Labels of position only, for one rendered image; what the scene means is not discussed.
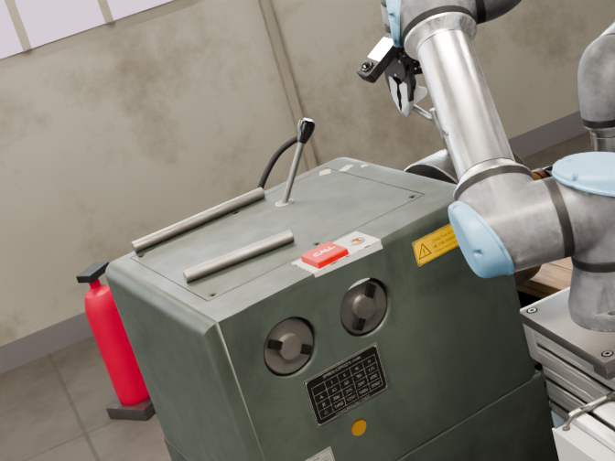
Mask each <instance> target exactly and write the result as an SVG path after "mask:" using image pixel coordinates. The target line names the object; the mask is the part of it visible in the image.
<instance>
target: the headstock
mask: <svg viewBox="0 0 615 461"><path fill-rule="evenodd" d="M365 164H366V165H367V167H364V168H362V167H361V166H362V165H365ZM346 165H354V166H352V167H351V168H349V169H348V170H346V171H339V170H341V169H342V168H344V167H345V166H346ZM327 169H330V173H329V174H326V175H322V176H320V175H319V173H320V171H323V170H327ZM286 183H287V181H286V182H284V183H282V184H280V185H278V186H275V187H273V188H270V189H268V190H266V191H265V192H264V193H265V197H264V198H262V199H259V200H257V201H255V202H254V203H251V204H249V205H247V206H244V207H242V208H240V209H237V210H235V211H232V212H230V213H228V214H225V215H223V216H221V217H219V218H217V219H215V220H211V221H209V222H207V223H204V224H202V225H200V226H198V227H196V228H194V229H191V230H188V231H186V232H183V233H181V234H179V235H177V236H175V237H173V238H170V239H168V240H166V241H162V242H160V243H158V244H156V245H154V246H152V247H149V248H147V249H145V250H142V251H141V252H137V253H135V252H131V253H129V254H126V255H125V256H123V257H121V258H119V259H116V260H114V261H112V262H111V263H109V264H108V266H107V267H106V270H105V277H106V280H107V283H108V285H109V287H110V290H111V293H112V295H113V300H114V302H115V304H116V307H117V309H118V312H119V315H120V317H121V319H122V322H123V325H124V329H125V332H126V334H127V336H128V339H129V341H130V344H131V347H132V349H133V352H134V354H135V358H136V361H137V364H138V366H139V369H140V371H141V373H142V376H143V379H144V381H145V384H146V388H147V390H148V393H149V396H150V398H151V401H152V403H153V405H154V408H155V411H156V415H157V418H158V421H159V422H160V425H161V428H162V430H163V433H164V436H165V437H166V439H167V441H168V442H170V443H171V444H172V445H173V446H174V447H176V448H177V450H178V451H179V452H180V453H181V454H183V455H184V456H185V457H186V458H187V459H189V460H190V461H394V460H396V459H397V458H399V457H401V456H403V455H405V454H406V453H408V452H410V451H411V450H413V449H415V448H416V447H418V446H420V445H421V444H423V443H424V442H426V441H428V440H429V439H431V438H433V437H434V436H436V435H438V434H440V433H442V432H443V431H445V430H447V429H448V428H449V427H451V426H452V425H454V424H456V423H458V422H460V421H461V420H463V419H464V418H466V417H468V416H469V415H471V414H473V413H475V412H476V411H478V410H479V409H481V408H482V407H484V406H486V405H487V404H489V403H491V402H493V401H495V400H496V399H498V398H500V397H501V396H503V395H504V394H505V393H507V392H509V391H511V390H513V389H514V388H516V387H518V386H519V385H521V384H523V383H524V382H526V381H528V380H530V379H531V378H532V377H533V376H534V375H535V368H534V361H533V358H532V357H531V356H530V352H529V348H528V344H527V340H526V336H525V332H524V328H523V323H522V322H521V318H520V315H519V312H520V309H521V305H520V301H519V296H518V293H517V289H516V284H515V281H514V277H513V274H511V275H506V274H504V275H500V276H495V277H492V278H482V277H480V276H478V275H476V274H475V273H474V272H473V271H472V269H471V268H470V266H469V264H468V262H467V260H466V259H465V257H464V255H463V253H462V250H461V249H460V247H459V244H458V241H457V239H456V235H455V232H454V231H453V229H452V226H451V223H450V220H449V216H448V207H449V206H450V205H451V204H453V202H455V200H454V197H453V194H454V191H455V188H456V187H457V185H455V184H451V183H448V182H444V181H440V180H436V179H433V178H429V177H422V176H419V175H415V174H411V173H407V172H404V171H400V170H396V169H392V168H389V167H385V166H378V165H375V164H371V163H367V162H363V161H360V160H356V159H352V158H348V157H341V158H336V159H334V160H331V161H329V162H328V163H326V164H324V165H321V166H318V167H316V168H314V169H312V170H309V171H308V172H306V173H304V174H302V175H300V176H297V177H295V180H294V184H293V187H292V190H291V193H290V197H289V198H292V199H293V200H294V201H293V202H292V203H291V204H289V205H287V206H284V207H277V206H276V205H275V204H276V202H278V201H280V200H282V199H283V196H284V193H285V190H286ZM288 230H291V231H292V233H293V236H294V239H295V240H294V241H293V242H290V243H289V244H286V245H284V246H281V247H279V248H276V249H273V250H272V251H269V252H265V253H263V254H260V255H258V256H255V257H253V258H251V259H248V260H246V261H243V262H241V263H237V264H235V265H232V266H230V267H227V268H225V269H222V270H220V271H218V272H216V273H211V274H209V275H206V276H204V277H201V278H200V279H197V280H194V281H192V282H189V283H187V282H186V280H185V277H184V275H183V271H185V270H188V269H189V268H192V267H194V266H197V265H199V264H202V263H205V262H208V261H210V260H213V259H215V258H218V257H221V256H223V255H225V254H227V253H230V252H234V251H237V250H239V249H241V248H243V247H246V246H248V245H251V244H254V243H256V242H259V241H262V240H265V239H267V238H270V237H272V236H275V235H276V234H279V233H282V232H284V231H288ZM355 231H358V232H360V233H363V234H366V235H369V236H372V237H374V238H377V239H380V240H381V243H382V246H383V248H382V249H381V250H378V251H376V252H373V253H370V254H368V255H366V256H363V257H361V258H360V259H358V260H355V261H353V262H351V263H347V264H345V265H343V266H341V267H339V268H337V269H335V270H332V271H330V272H328V273H324V274H322V275H321V276H318V277H315V275H314V274H313V273H311V272H309V271H307V270H305V269H302V268H300V267H298V266H295V265H294V264H292V263H293V262H295V261H297V260H299V259H301V255H302V254H304V253H306V252H309V251H311V250H313V249H315V248H317V247H318V246H320V245H322V244H324V243H326V242H328V241H330V242H334V241H337V240H339V239H341V238H343V237H345V236H347V235H349V234H351V233H353V232H355ZM365 278H371V279H369V280H367V281H365V282H363V283H361V284H358V285H356V286H354V287H353V288H351V289H350V290H349V288H350V287H351V286H352V285H353V284H355V283H356V282H358V281H360V280H361V279H365Z"/></svg>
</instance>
